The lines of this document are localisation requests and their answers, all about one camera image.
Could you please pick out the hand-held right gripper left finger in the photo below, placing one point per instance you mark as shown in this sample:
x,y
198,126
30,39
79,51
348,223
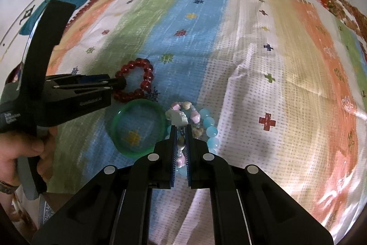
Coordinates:
x,y
173,147

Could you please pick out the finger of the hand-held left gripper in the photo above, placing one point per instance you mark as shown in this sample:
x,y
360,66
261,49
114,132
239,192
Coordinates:
x,y
117,83
91,78

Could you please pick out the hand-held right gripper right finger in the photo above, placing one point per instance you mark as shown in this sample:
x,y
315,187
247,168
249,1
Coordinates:
x,y
189,147

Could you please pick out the silver metal tin box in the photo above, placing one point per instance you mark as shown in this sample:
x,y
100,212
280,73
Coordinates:
x,y
47,213

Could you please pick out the person's left hand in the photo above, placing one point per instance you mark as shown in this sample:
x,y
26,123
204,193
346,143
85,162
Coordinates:
x,y
17,146

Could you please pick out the green jade bangle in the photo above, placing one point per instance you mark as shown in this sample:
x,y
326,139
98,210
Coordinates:
x,y
114,130

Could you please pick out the metal wristwatch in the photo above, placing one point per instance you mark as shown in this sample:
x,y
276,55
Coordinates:
x,y
8,187

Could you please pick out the white headboard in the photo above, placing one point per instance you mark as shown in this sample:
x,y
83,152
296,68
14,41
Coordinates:
x,y
17,21

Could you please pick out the colourful striped mat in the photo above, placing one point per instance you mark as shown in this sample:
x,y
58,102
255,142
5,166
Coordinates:
x,y
258,75

